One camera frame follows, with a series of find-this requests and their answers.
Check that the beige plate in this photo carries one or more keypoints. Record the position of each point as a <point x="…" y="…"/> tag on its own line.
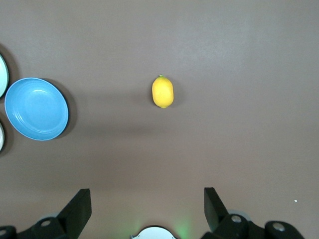
<point x="2" y="137"/>

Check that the blue plate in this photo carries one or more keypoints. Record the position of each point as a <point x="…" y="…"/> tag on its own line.
<point x="37" y="109"/>

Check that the pale green plate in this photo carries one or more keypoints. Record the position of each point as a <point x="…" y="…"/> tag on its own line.
<point x="3" y="77"/>

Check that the brown table cover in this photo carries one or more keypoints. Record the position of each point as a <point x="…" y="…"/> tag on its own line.
<point x="224" y="137"/>

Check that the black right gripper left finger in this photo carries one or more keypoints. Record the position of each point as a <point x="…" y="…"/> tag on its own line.
<point x="74" y="211"/>

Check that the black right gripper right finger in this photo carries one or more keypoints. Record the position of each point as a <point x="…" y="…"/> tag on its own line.
<point x="215" y="211"/>

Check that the yellow lemon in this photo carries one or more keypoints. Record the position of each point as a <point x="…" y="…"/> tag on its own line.
<point x="162" y="92"/>

